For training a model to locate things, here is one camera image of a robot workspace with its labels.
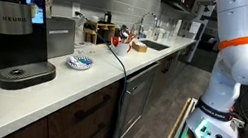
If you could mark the small bowl with colourful items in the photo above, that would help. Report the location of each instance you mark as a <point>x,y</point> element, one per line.
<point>79,62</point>

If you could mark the wooden organizer rack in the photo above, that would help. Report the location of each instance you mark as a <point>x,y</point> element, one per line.
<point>103,31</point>

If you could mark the white sugar packets pile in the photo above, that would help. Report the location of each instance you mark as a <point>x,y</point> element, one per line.
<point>140,43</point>

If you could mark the dark wood cabinet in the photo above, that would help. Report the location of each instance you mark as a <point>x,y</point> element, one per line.
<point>82,116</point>

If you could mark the white mug with red inside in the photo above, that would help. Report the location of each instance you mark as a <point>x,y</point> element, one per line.
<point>114,41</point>

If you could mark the white wall outlet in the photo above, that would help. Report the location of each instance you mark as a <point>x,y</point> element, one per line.
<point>75,6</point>

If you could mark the black canister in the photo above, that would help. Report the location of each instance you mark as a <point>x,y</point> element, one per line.
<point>107,17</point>

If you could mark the orange stirrer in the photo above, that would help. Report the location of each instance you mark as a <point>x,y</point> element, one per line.
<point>130,36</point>

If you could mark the wooden board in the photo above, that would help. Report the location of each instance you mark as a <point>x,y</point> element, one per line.
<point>170,137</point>

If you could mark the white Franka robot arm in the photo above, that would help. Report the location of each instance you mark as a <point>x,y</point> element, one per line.
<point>233,63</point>

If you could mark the dark counter sink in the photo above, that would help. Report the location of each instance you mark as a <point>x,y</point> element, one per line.
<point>155,45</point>

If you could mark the chrome faucet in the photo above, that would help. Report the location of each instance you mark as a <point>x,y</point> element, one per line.
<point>150,13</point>

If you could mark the small white cup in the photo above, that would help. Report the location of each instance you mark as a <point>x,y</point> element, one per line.
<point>95,19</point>

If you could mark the silver metal bin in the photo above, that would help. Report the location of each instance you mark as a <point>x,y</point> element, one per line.
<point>60,36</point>

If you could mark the small soap dispenser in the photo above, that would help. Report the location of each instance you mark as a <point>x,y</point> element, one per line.
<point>157,34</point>

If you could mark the wooden packet box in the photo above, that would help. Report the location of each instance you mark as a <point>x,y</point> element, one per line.
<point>139,48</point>

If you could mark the stainless dishwasher front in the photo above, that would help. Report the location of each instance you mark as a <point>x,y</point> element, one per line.
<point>138,95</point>

